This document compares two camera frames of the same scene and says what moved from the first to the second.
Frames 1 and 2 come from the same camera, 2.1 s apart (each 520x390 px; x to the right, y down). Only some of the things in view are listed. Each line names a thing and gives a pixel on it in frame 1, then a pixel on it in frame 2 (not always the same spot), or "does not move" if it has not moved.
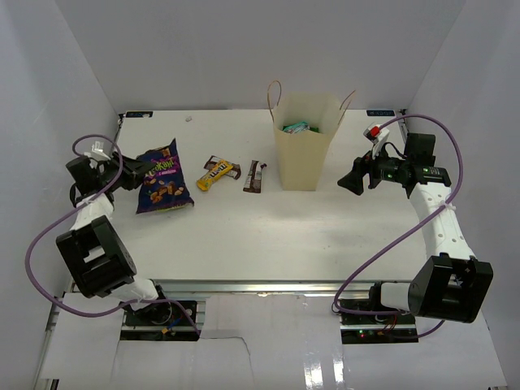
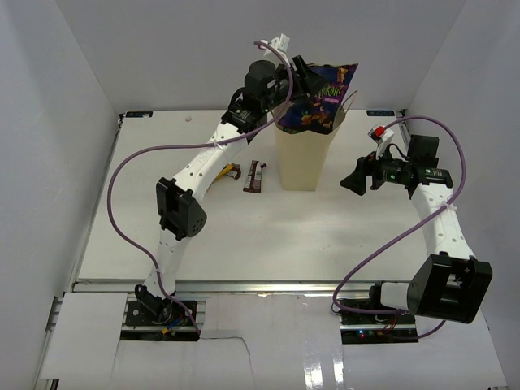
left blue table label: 138,114 does not move
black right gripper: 354,180 does not move
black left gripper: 136,167 to 311,80
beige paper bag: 301,156 does not move
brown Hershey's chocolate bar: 253,179 does not move
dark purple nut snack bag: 166,187 to 318,113
